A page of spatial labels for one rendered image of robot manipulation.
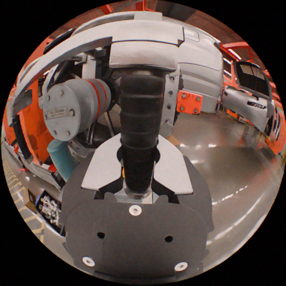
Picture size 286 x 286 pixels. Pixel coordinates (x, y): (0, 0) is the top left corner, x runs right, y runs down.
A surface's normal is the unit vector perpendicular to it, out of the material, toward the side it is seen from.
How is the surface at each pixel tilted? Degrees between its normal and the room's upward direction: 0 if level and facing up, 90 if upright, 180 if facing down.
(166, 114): 90
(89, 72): 90
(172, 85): 90
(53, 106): 90
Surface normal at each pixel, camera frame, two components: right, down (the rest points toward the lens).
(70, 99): 0.00, 0.54
